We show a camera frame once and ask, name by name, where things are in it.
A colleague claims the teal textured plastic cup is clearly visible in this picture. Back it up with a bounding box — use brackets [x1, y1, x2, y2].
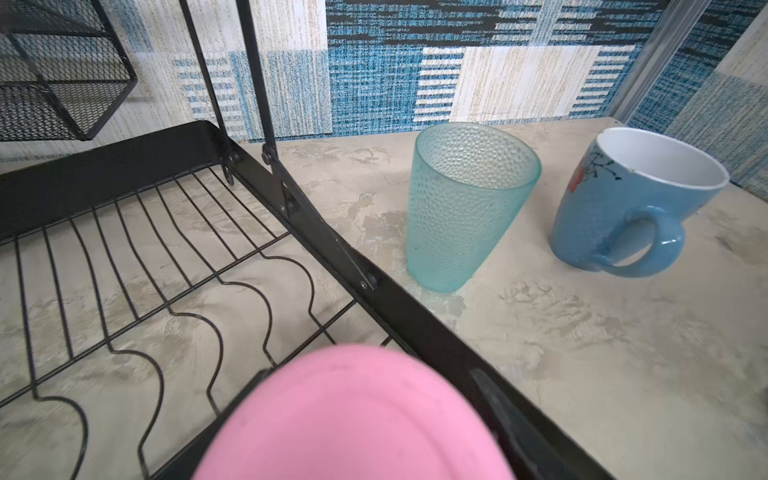
[406, 122, 542, 293]

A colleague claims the pink plastic cup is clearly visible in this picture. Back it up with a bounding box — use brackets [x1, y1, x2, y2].
[193, 344, 514, 479]

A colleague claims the blue ceramic mug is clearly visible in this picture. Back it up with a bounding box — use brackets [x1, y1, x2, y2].
[550, 127, 730, 278]

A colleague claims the black mesh shelf unit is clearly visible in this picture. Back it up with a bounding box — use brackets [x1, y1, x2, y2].
[1, 0, 137, 142]

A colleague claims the black wire dish rack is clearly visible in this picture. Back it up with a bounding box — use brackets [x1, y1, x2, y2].
[0, 0, 616, 480]

